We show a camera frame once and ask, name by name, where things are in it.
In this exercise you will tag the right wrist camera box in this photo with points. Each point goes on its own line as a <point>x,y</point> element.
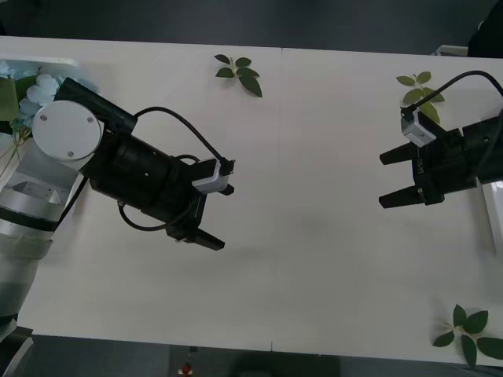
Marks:
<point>418,131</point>

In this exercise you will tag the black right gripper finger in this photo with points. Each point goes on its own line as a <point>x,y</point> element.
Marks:
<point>401,197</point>
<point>399,154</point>

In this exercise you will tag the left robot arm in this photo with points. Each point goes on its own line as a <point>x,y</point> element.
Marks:
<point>67,129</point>

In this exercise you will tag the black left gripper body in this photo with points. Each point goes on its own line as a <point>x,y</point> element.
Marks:
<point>186,214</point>

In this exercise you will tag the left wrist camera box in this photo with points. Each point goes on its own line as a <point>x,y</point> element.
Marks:
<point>208,178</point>

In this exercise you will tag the shallow white box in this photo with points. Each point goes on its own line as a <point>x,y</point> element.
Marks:
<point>496,212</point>
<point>59,64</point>

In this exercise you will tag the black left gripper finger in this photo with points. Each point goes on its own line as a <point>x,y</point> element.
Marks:
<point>227,190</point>
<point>208,240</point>

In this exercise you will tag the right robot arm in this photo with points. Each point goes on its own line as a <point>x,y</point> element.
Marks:
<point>479,133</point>

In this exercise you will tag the dark green leaf twig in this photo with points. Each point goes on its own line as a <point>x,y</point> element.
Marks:
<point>475,321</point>
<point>251,84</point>

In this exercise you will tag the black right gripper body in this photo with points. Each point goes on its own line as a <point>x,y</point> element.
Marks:
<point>444,169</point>

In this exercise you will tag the light green leaf twig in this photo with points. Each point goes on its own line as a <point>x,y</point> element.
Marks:
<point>412,95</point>

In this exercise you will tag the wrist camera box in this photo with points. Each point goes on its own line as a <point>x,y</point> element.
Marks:
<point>208,178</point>
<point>418,131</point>

